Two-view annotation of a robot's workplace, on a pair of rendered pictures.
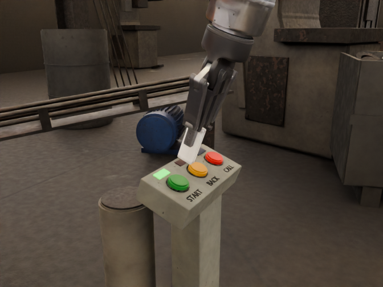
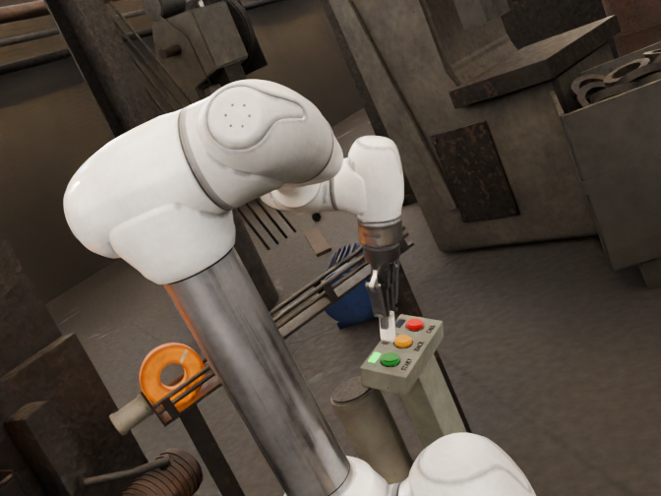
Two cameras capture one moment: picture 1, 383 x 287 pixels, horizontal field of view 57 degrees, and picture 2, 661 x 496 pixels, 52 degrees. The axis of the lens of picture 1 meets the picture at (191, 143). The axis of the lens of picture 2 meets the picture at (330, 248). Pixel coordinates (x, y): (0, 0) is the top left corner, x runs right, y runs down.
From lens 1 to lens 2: 0.86 m
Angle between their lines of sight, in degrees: 7
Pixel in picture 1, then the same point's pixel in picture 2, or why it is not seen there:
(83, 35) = not seen: hidden behind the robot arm
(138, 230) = (375, 412)
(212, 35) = (369, 253)
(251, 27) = (391, 239)
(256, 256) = (525, 404)
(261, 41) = (440, 112)
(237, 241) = (500, 395)
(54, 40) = not seen: hidden behind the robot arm
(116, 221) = (353, 411)
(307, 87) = (527, 151)
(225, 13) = (372, 238)
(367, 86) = (584, 142)
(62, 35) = not seen: hidden behind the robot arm
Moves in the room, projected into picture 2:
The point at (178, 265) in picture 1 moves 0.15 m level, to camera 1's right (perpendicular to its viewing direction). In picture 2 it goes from (420, 429) to (481, 405)
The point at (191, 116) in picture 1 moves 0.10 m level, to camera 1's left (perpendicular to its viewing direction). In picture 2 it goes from (378, 309) to (332, 327)
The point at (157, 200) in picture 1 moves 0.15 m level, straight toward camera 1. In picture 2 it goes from (380, 380) to (392, 411)
